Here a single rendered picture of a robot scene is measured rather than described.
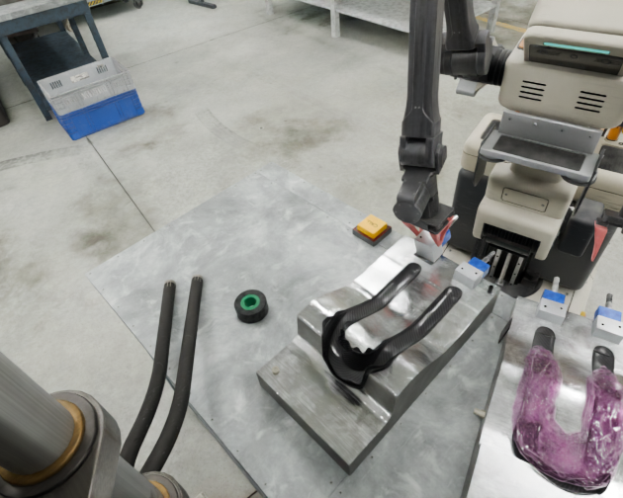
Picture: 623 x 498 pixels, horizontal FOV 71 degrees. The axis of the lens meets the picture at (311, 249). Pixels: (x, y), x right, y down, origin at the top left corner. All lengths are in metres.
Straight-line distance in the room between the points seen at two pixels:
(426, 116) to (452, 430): 0.60
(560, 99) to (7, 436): 1.15
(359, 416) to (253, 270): 0.51
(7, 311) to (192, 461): 1.33
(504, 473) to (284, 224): 0.84
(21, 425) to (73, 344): 1.94
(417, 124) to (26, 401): 0.71
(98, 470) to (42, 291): 2.26
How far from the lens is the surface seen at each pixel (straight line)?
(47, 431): 0.44
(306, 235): 1.25
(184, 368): 0.93
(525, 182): 1.35
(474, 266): 1.06
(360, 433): 0.87
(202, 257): 1.26
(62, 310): 2.52
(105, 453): 0.47
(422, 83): 0.83
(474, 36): 1.08
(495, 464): 0.83
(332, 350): 0.92
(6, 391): 0.40
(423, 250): 1.05
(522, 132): 1.23
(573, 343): 1.06
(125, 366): 2.15
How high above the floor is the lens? 1.67
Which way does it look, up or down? 46 degrees down
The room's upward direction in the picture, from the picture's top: 7 degrees counter-clockwise
